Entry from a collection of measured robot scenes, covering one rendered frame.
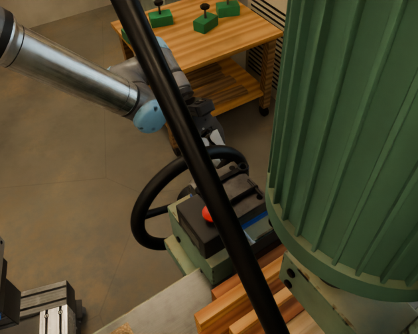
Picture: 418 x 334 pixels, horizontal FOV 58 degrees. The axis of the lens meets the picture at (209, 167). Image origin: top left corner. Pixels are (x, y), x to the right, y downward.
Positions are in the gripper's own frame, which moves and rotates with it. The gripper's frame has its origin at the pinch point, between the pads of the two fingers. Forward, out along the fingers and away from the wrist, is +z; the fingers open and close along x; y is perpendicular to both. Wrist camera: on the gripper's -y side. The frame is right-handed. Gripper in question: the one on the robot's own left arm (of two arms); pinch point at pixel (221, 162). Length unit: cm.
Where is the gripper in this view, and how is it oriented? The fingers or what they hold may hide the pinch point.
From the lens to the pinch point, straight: 88.5
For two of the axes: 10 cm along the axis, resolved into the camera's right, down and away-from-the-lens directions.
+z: 5.0, 8.6, -1.1
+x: -8.4, 4.4, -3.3
